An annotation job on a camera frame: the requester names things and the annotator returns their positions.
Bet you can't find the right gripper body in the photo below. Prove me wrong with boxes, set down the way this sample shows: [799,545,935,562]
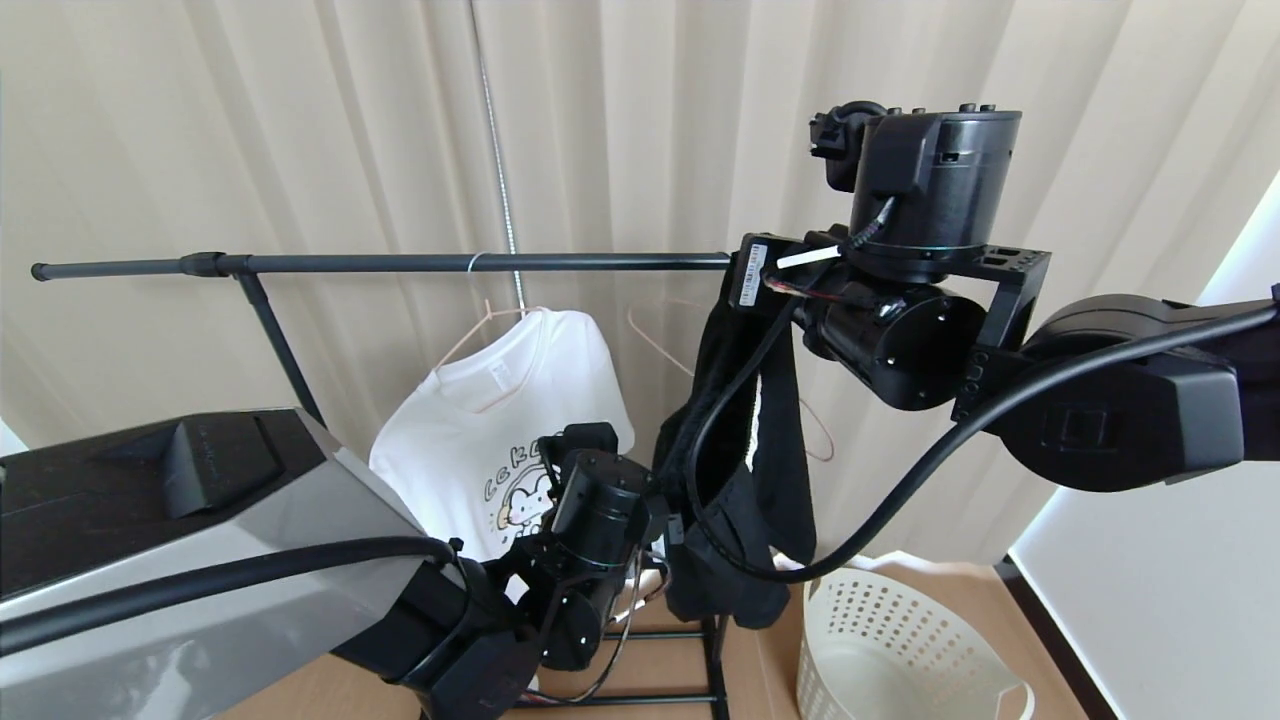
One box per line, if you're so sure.
[730,232,993,411]

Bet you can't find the pink clothes hanger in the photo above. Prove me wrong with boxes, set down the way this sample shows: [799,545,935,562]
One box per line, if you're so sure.
[627,295,836,463]
[432,252,546,416]

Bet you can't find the black garment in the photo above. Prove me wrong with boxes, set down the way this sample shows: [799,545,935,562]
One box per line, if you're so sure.
[652,298,819,631]

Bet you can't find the white garment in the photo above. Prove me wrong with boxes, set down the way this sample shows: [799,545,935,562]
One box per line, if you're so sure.
[369,308,637,601]

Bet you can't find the white laundry basket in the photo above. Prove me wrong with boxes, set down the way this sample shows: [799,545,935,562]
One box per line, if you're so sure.
[797,553,1036,720]

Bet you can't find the black clothes rack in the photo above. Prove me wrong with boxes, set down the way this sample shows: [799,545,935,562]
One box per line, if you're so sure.
[30,250,741,720]

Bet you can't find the beige curtain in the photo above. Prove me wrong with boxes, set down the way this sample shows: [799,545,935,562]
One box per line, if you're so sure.
[0,0,1280,601]

